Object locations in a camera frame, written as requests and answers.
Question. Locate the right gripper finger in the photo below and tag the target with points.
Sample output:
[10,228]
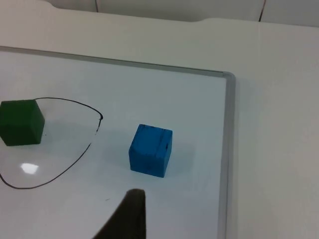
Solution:
[127,219]

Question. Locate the blue cube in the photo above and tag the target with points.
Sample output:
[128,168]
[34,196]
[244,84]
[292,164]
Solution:
[149,150]

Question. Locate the grey-framed whiteboard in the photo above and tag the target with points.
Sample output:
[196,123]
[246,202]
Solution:
[149,99]

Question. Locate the green cube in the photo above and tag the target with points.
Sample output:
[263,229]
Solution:
[21,122]

